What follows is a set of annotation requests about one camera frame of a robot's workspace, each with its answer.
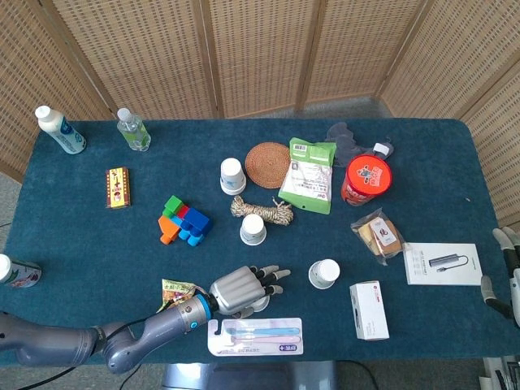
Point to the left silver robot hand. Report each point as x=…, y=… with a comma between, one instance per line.
x=235, y=290

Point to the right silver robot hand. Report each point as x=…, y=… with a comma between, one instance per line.
x=516, y=284

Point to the white floral paper cup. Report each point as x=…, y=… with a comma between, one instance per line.
x=252, y=229
x=264, y=304
x=232, y=175
x=323, y=273

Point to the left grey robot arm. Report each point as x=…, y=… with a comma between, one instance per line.
x=170, y=321

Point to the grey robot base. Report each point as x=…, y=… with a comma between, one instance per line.
x=248, y=375

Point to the blue toothbrush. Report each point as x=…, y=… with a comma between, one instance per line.
x=264, y=331

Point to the pink toothbrush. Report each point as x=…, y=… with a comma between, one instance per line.
x=264, y=339

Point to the toothbrush blister pack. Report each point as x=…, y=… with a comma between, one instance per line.
x=256, y=347

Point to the green snack packet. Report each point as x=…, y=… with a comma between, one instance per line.
x=172, y=290

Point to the light blue toy block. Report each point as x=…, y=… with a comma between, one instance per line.
x=195, y=241

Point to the dark blue toy block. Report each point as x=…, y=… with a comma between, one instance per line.
x=197, y=221

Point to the flat white hub box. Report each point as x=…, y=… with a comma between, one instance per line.
x=434, y=264

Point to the orange toy block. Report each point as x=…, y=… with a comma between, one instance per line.
x=167, y=229

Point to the red toy block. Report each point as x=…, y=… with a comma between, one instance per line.
x=183, y=212

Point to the green toy block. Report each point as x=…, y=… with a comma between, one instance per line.
x=173, y=204

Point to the round woven rattan coaster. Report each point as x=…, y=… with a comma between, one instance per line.
x=266, y=164

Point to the green white pouch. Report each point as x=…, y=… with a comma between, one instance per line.
x=308, y=178

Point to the white box red logo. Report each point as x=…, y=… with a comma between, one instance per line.
x=369, y=310

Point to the cake slices clear bag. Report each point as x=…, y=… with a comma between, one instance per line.
x=380, y=235

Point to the small yellow red box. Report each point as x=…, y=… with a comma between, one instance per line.
x=118, y=188

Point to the red instant noodle cup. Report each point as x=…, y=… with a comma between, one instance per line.
x=367, y=174

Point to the grey cloth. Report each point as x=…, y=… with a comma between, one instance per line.
x=343, y=142

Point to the clear bottle green label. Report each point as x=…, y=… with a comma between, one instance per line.
x=133, y=130

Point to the small printed drink bottle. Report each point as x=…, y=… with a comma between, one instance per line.
x=20, y=277

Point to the white bottle blue label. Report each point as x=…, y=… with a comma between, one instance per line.
x=61, y=130

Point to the woven wooden folding screen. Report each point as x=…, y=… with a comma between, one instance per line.
x=260, y=53

